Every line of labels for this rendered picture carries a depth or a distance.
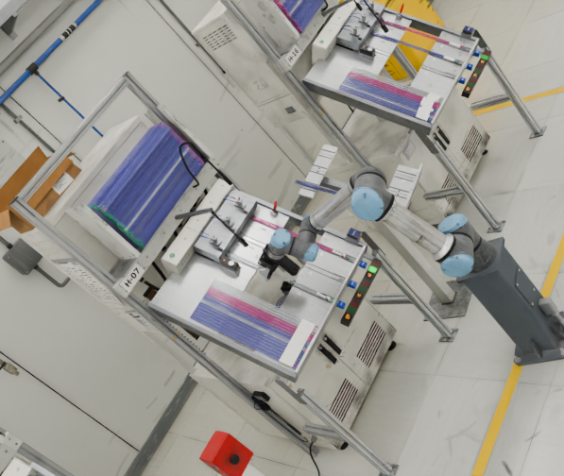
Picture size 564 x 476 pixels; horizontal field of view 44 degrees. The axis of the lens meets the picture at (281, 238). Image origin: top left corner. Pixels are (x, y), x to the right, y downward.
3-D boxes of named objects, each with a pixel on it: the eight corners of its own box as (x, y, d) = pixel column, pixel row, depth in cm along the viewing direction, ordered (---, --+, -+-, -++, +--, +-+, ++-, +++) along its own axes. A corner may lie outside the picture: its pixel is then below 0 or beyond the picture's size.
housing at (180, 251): (236, 201, 332) (233, 183, 320) (181, 281, 310) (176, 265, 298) (222, 195, 334) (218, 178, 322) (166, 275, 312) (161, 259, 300)
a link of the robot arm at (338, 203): (372, 148, 259) (295, 216, 290) (368, 165, 251) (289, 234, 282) (395, 166, 262) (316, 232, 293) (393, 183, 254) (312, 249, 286)
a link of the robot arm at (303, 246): (322, 235, 279) (297, 227, 279) (317, 254, 271) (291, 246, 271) (316, 247, 284) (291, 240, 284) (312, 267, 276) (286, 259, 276)
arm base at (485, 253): (499, 240, 278) (486, 224, 274) (494, 268, 268) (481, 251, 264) (465, 249, 288) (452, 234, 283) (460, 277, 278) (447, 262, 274)
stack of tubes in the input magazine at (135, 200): (206, 162, 313) (164, 119, 302) (143, 248, 290) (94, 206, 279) (192, 167, 323) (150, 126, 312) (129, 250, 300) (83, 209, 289)
